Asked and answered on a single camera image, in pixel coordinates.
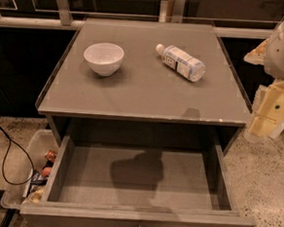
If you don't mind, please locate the grey top drawer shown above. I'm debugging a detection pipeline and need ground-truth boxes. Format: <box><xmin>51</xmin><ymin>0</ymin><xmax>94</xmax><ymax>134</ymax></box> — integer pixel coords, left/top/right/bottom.
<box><xmin>18</xmin><ymin>114</ymin><xmax>264</xmax><ymax>227</ymax></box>

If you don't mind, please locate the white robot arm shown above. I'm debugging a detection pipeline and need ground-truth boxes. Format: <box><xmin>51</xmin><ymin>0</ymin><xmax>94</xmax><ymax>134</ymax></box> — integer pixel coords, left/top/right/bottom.
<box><xmin>244</xmin><ymin>19</ymin><xmax>284</xmax><ymax>143</ymax></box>

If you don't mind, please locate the clear plastic water bottle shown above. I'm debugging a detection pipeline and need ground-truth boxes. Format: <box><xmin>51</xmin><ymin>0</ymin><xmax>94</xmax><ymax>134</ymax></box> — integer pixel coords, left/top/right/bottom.
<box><xmin>156</xmin><ymin>44</ymin><xmax>206</xmax><ymax>82</ymax></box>

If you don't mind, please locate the grey wooden cabinet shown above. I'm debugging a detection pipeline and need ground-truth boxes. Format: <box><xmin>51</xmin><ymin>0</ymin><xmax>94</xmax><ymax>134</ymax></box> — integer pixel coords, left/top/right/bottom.
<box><xmin>32</xmin><ymin>13</ymin><xmax>264</xmax><ymax>161</ymax></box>

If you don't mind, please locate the white ceramic bowl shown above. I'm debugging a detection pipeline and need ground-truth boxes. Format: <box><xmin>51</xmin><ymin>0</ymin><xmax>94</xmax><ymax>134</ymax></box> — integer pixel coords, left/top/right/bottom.
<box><xmin>84</xmin><ymin>43</ymin><xmax>124</xmax><ymax>77</ymax></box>

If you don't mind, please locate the orange can in bin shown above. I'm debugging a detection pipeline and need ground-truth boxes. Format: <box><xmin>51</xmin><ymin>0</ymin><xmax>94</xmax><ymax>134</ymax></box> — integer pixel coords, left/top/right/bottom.
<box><xmin>46</xmin><ymin>150</ymin><xmax>57</xmax><ymax>162</ymax></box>

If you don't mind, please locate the clear plastic storage bin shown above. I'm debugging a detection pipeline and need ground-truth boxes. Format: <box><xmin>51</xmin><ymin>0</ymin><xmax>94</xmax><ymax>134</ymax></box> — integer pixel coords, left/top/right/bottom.
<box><xmin>0</xmin><ymin>129</ymin><xmax>58</xmax><ymax>209</ymax></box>

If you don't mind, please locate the red round item in bin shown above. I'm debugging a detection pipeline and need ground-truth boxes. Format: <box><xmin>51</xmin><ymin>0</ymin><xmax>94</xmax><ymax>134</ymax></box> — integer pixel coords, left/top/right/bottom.
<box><xmin>41</xmin><ymin>168</ymin><xmax>52</xmax><ymax>177</ymax></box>

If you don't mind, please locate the dark snack packet in bin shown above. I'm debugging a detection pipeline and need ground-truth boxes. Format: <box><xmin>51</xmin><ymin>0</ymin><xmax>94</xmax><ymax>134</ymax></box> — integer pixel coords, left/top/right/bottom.
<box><xmin>30</xmin><ymin>171</ymin><xmax>48</xmax><ymax>186</ymax></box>

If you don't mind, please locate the metal window frame rail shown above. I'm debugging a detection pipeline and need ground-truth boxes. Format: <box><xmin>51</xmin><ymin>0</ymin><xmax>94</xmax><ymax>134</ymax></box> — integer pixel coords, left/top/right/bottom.
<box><xmin>0</xmin><ymin>0</ymin><xmax>284</xmax><ymax>39</ymax></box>

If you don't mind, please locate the black cable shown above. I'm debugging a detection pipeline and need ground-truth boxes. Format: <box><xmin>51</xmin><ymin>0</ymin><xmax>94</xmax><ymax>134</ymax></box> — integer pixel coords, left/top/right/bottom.
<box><xmin>0</xmin><ymin>117</ymin><xmax>38</xmax><ymax>188</ymax></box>

